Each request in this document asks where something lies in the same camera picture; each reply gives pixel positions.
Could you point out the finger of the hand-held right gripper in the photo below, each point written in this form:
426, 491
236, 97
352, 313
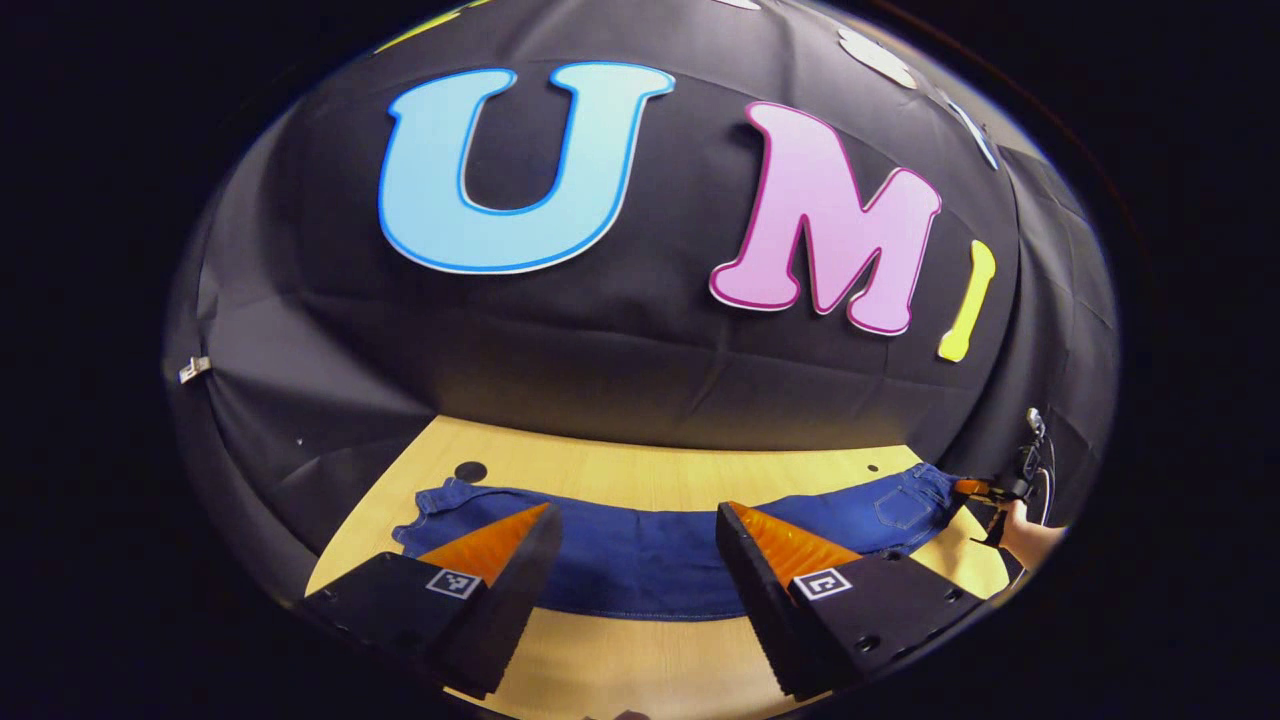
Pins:
975, 488

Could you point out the blue jeans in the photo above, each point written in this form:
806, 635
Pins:
640, 550

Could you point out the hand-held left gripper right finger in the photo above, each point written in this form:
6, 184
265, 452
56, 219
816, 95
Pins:
755, 590

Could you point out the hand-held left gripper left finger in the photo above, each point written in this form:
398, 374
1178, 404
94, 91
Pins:
515, 590

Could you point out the small white clip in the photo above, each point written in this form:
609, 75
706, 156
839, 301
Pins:
195, 369

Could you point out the black backdrop cloth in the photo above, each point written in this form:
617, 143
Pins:
600, 340

